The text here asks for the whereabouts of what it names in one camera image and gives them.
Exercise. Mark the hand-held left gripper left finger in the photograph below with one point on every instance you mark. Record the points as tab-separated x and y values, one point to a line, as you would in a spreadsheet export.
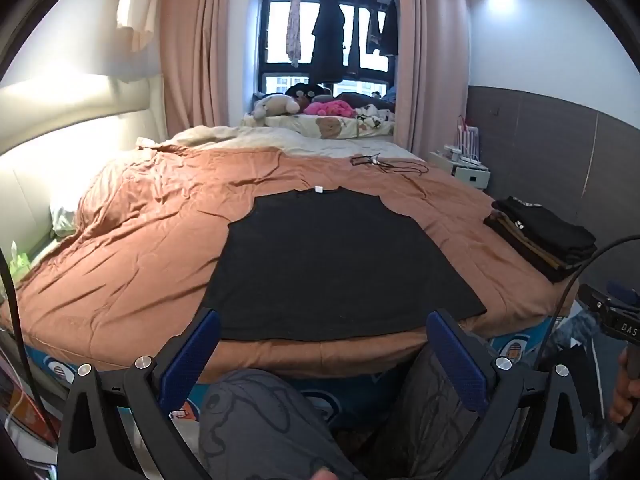
192	355

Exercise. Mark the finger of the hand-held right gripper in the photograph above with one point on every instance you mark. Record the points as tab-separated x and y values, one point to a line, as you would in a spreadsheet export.
592	299

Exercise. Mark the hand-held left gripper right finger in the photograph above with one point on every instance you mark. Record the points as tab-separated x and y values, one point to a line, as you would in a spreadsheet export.
457	360

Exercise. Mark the stack of clothes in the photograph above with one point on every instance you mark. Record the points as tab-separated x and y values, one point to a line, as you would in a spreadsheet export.
545	240

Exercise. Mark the black t-shirt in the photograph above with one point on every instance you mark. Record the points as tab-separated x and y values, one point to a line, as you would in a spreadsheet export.
340	260

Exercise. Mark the person's right hand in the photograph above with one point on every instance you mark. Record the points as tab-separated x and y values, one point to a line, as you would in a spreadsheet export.
622	400

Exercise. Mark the person's left hand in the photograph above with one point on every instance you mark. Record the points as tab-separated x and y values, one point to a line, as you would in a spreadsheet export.
324	475

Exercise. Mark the brown blanket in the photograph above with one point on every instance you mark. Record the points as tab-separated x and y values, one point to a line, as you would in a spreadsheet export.
150	240

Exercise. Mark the white nightstand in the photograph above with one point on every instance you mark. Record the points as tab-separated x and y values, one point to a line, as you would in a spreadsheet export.
470	177

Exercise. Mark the white power strip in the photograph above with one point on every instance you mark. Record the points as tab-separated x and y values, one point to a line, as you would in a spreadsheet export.
467	160

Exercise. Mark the white pillow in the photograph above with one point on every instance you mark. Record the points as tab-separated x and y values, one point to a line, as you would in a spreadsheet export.
62	220

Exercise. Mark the green tissue pack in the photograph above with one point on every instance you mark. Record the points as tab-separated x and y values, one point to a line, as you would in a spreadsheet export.
20	262

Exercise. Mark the striped paper bag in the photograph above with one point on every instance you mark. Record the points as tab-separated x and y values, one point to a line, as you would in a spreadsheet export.
469	137

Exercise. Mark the white padded headboard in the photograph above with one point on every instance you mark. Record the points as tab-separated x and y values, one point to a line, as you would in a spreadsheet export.
50	170

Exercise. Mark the beige duvet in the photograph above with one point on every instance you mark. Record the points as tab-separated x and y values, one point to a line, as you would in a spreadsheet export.
300	142

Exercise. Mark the floral pillow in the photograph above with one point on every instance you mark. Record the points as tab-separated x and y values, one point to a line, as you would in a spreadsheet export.
300	125

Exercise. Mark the white patterned cloth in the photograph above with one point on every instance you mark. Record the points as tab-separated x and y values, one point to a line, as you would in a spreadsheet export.
372	116

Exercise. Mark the beige plush bear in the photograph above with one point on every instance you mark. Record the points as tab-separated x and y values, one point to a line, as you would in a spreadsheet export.
275	105

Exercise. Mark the dark cushion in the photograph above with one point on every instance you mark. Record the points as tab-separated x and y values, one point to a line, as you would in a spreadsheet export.
360	99

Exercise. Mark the pink plush toy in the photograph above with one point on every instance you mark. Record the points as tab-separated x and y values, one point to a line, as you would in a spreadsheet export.
327	108

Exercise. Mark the black plush toy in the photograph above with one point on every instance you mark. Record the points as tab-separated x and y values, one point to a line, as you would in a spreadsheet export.
302	91

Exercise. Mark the pink curtain beside nightstand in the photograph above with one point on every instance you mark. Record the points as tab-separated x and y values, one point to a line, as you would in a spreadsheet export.
435	60

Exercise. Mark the pink curtain beside headboard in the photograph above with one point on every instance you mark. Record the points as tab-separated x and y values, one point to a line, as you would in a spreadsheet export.
210	50

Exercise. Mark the black framed window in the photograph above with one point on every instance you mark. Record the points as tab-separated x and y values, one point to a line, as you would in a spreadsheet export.
277	30

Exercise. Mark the dark hanging garment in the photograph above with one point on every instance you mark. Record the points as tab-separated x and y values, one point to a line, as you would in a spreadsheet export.
357	35
391	30

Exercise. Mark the floral hanging garment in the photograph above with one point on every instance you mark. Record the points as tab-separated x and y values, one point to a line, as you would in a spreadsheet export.
294	30

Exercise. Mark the black hanging coat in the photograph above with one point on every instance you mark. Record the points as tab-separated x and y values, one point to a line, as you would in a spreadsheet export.
329	35

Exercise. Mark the white hanging shirt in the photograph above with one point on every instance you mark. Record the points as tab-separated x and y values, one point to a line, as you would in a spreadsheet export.
137	5

